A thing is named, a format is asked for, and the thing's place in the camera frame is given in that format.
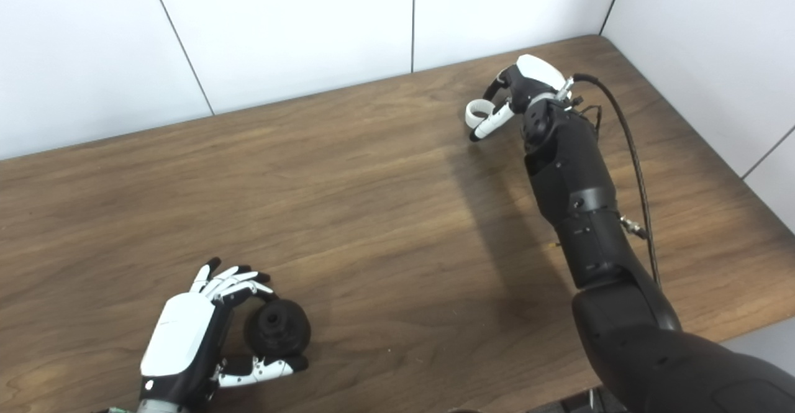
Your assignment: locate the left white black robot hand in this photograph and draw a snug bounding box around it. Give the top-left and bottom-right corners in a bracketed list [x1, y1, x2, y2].
[140, 258, 310, 404]

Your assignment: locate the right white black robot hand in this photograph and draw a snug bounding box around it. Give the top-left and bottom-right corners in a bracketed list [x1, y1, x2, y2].
[469, 54, 569, 143]

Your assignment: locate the white ring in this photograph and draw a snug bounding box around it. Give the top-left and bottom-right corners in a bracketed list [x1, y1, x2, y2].
[465, 99, 498, 130]

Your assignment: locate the round black part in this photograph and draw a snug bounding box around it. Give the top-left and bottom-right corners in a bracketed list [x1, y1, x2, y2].
[245, 299, 312, 357]

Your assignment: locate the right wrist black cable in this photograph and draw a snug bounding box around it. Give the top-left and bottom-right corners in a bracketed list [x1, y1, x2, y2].
[571, 73, 663, 289]

